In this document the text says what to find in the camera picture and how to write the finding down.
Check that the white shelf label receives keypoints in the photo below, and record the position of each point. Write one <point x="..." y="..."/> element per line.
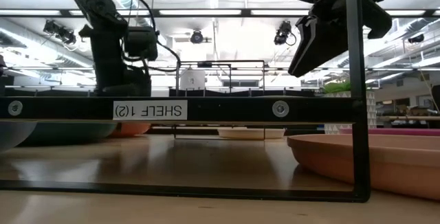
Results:
<point x="150" y="110"/>

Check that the background desk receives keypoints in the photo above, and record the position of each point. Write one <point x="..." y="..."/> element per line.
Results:
<point x="409" y="117"/>

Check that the teal plate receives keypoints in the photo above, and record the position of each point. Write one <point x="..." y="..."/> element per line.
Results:
<point x="68" y="133"/>

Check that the pink plate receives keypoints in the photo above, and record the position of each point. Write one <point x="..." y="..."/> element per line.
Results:
<point x="395" y="131"/>

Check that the green plant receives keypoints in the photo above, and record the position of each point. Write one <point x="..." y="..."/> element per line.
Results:
<point x="338" y="87"/>

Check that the white cylinder container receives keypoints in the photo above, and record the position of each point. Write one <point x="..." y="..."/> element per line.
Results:
<point x="192" y="79"/>

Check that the white plate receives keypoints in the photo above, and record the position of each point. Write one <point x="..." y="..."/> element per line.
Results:
<point x="251" y="133"/>

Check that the black overhead frame beam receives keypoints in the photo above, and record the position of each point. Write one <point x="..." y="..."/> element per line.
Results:
<point x="206" y="15"/>

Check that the patterned white planter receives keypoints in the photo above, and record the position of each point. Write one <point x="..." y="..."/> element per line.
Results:
<point x="370" y="114"/>

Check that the orange plate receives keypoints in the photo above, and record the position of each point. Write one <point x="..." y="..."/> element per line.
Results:
<point x="132" y="129"/>

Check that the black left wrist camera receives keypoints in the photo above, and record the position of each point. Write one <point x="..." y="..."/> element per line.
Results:
<point x="141" y="43"/>

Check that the black ceiling camera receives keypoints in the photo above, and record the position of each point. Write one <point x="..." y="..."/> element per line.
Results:
<point x="196" y="37"/>
<point x="416" y="38"/>
<point x="283" y="31"/>
<point x="60" y="31"/>

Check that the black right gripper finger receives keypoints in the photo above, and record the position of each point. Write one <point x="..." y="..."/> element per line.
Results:
<point x="376" y="18"/>
<point x="323" y="42"/>

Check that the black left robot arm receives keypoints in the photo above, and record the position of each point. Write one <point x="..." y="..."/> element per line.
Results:
<point x="99" y="7"/>

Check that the large peach plate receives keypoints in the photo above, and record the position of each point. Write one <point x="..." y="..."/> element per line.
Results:
<point x="398" y="162"/>

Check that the black frame wooden shelf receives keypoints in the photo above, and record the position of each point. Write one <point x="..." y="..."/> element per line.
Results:
<point x="240" y="110"/>

